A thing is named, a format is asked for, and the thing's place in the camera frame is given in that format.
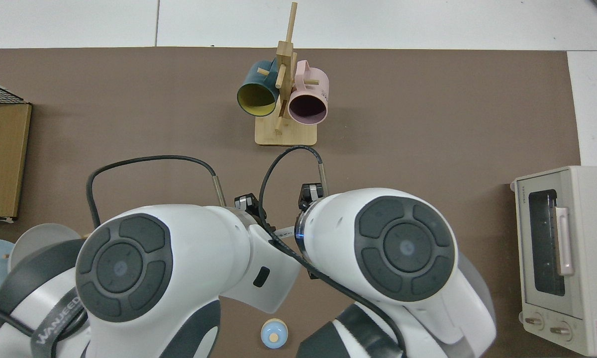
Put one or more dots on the blue and white marker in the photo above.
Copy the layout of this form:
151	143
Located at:
283	231

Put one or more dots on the wooden cup stand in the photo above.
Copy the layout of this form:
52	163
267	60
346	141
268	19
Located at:
286	136

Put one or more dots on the pink cup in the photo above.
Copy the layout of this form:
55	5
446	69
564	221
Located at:
298	87

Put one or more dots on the small blue round bell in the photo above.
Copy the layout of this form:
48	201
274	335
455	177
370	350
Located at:
268	328

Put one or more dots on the dark blue cup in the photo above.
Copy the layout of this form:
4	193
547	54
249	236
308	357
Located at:
253	74

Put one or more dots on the brown table cloth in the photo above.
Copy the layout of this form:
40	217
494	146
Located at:
428	124

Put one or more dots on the grey plate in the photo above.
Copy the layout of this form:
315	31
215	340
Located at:
35	238

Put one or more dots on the pale toaster oven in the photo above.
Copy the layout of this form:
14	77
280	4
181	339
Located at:
592	248

